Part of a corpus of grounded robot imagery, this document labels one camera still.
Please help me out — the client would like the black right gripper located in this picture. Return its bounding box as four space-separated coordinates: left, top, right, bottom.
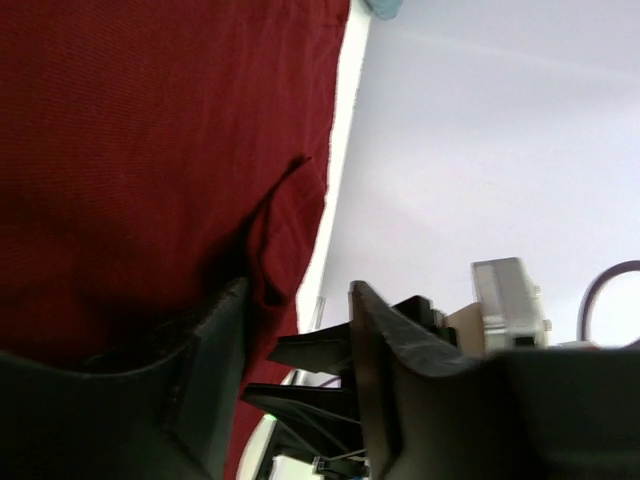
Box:
242 294 456 479

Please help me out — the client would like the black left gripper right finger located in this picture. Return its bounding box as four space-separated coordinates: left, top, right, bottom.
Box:
350 281 639 479

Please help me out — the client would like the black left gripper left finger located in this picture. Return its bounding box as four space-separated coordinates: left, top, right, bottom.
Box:
1 279 249 479

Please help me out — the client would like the dark red t shirt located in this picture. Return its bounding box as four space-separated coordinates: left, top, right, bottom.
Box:
1 0 350 479

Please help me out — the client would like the folded teal t shirt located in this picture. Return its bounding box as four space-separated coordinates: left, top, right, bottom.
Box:
364 0 403 21

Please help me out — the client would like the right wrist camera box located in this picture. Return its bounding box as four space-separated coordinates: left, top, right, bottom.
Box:
471 257 551 352

